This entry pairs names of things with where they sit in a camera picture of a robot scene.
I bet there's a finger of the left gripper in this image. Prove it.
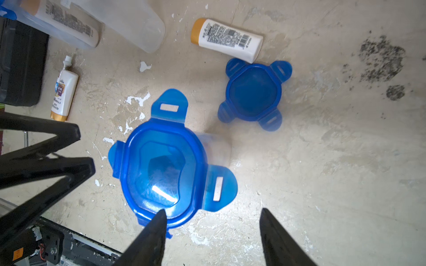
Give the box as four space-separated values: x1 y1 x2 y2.
1 113 81 164
1 157 95 250

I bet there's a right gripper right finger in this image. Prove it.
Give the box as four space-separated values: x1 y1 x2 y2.
259 208 316 266

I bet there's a blue lid behind cup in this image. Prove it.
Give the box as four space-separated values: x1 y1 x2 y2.
217 58 292 131

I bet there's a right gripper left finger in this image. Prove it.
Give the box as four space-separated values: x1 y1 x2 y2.
113 209 167 266

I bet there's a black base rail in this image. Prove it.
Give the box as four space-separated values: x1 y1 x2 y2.
1 217 122 266

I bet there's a toothpaste tube left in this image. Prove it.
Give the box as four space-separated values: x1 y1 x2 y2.
58 55 73 80

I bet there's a white bottle purple label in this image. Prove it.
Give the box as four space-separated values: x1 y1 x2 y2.
51 69 79 122

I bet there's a black rubber mat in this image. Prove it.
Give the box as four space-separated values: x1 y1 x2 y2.
1 17 49 106

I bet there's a blue lid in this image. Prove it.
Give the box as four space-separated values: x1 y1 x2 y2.
217 58 292 131
108 89 238 229

